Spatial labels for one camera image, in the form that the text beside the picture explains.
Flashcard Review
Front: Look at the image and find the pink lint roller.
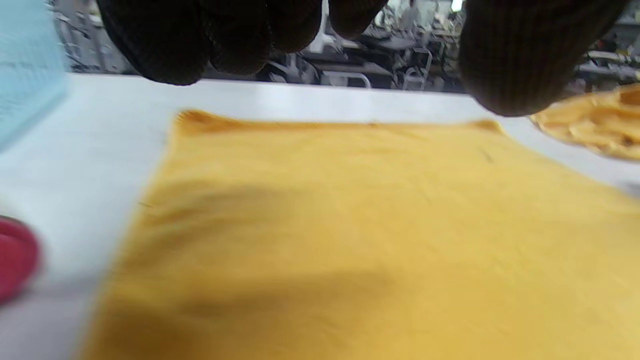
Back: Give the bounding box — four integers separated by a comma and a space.
0, 216, 42, 304

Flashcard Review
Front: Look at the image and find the light blue plastic basket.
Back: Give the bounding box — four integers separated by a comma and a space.
0, 0, 69, 152

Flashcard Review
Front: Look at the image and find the person's left hand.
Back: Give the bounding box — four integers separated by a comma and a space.
95, 0, 631, 117

